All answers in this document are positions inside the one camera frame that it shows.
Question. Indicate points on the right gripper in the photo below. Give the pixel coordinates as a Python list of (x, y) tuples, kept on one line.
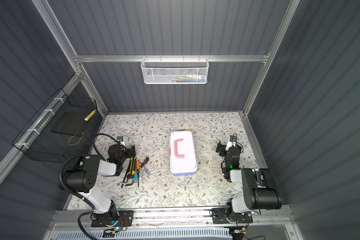
[(225, 149)]

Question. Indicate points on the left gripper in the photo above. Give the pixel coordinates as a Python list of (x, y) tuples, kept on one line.
[(129, 151)]

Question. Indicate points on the white blue plastic toolbox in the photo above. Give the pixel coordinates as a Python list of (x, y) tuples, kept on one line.
[(183, 159)]

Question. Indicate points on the yellow black screwdriver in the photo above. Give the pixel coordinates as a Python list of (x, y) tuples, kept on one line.
[(143, 165)]

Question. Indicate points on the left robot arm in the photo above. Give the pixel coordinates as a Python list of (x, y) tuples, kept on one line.
[(78, 176)]

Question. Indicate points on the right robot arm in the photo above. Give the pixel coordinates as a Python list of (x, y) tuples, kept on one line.
[(259, 190)]

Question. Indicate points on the black hex key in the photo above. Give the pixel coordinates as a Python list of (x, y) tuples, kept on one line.
[(125, 177)]

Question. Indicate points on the yellow black utility knife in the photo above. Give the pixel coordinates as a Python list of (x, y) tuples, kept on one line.
[(134, 159)]

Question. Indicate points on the yellow marker in basket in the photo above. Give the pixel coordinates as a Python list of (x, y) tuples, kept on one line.
[(89, 116)]

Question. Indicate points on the black pad in basket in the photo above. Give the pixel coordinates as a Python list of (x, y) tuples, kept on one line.
[(72, 124)]

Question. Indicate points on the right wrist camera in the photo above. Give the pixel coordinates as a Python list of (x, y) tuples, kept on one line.
[(231, 142)]

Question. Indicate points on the teal handled tool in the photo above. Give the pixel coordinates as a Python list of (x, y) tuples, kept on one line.
[(136, 177)]

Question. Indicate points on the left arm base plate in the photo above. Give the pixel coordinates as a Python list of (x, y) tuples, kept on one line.
[(119, 219)]

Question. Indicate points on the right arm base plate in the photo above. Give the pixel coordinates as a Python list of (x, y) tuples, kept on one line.
[(225, 216)]

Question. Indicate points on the black wire basket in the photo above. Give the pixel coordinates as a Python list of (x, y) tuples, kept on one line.
[(38, 143)]

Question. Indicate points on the white perforated cable duct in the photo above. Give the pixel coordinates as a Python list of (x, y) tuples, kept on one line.
[(208, 233)]

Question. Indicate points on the white wire mesh basket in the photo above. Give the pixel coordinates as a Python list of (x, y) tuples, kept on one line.
[(175, 73)]

